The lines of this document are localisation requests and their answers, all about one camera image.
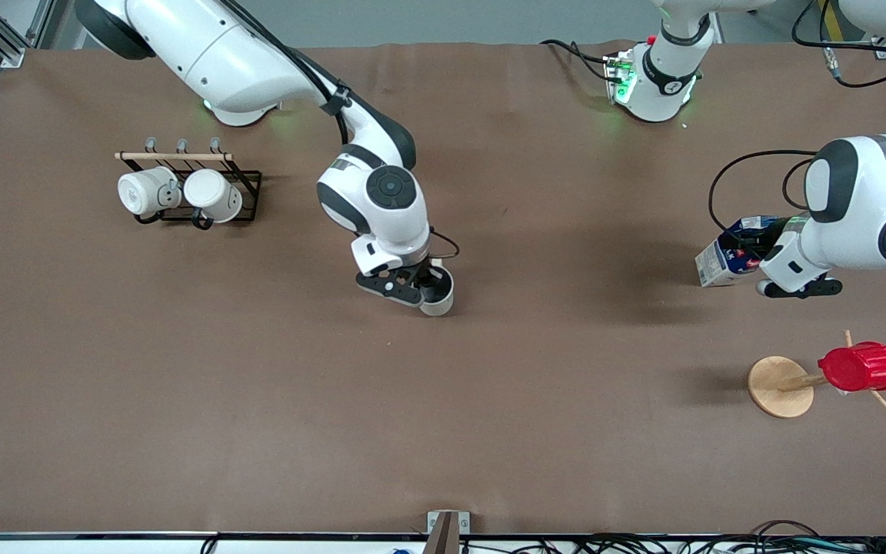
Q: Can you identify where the grey mug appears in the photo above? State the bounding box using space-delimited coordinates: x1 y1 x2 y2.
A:
420 265 455 317

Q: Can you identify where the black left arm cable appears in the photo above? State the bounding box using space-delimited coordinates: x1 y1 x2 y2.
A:
708 0 886 233

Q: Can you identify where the blue white milk carton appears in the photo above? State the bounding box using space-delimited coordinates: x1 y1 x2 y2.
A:
694 215 790 288

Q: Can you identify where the black wire mug rack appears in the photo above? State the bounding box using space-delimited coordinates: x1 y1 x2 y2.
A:
115 137 263 230

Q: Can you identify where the wooden mug tree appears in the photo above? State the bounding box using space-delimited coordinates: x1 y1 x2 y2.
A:
748 329 886 419

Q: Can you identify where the brown post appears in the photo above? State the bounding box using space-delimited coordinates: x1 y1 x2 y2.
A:
422 512 461 554

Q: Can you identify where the red plastic cup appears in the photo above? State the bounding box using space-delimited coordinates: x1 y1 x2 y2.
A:
818 342 886 392

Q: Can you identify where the metal table edge bracket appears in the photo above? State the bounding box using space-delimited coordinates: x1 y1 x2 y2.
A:
426 510 471 536

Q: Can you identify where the white ceramic mug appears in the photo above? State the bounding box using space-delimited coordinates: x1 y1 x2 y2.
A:
118 167 182 218
183 169 244 230

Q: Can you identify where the black base power cable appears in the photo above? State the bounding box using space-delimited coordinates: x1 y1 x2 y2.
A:
541 38 615 82

